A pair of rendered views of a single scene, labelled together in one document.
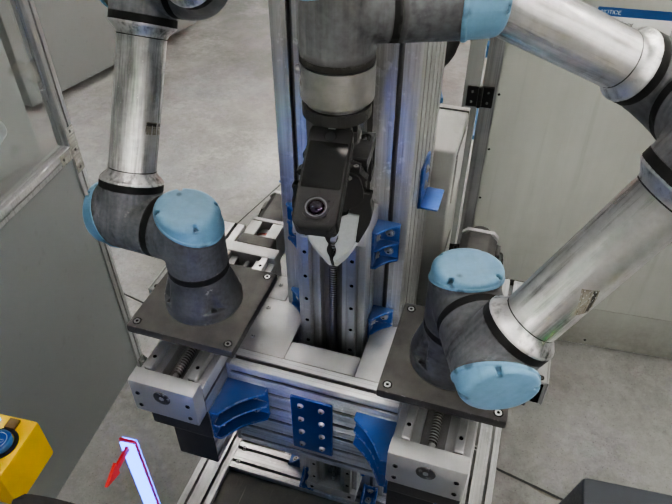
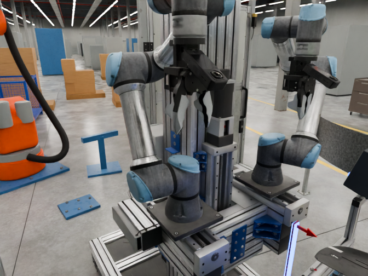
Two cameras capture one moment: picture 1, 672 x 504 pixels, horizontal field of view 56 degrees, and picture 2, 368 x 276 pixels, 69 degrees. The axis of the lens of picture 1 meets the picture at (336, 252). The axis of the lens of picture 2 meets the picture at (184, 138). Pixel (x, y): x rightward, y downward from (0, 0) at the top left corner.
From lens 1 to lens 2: 1.06 m
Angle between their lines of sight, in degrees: 49
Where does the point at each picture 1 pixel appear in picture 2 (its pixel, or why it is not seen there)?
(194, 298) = (196, 203)
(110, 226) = (157, 184)
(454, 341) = (297, 151)
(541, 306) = (313, 124)
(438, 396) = (282, 187)
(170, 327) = (191, 225)
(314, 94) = (315, 49)
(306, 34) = (315, 30)
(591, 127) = not seen: hidden behind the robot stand
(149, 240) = (179, 180)
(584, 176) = not seen: hidden behind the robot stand
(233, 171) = not seen: outside the picture
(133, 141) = (150, 139)
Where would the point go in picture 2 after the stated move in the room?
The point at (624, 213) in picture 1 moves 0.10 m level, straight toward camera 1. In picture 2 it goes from (317, 91) to (336, 94)
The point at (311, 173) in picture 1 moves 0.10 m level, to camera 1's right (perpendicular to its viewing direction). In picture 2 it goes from (321, 72) to (328, 70)
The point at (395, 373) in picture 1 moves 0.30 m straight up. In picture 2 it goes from (265, 189) to (272, 126)
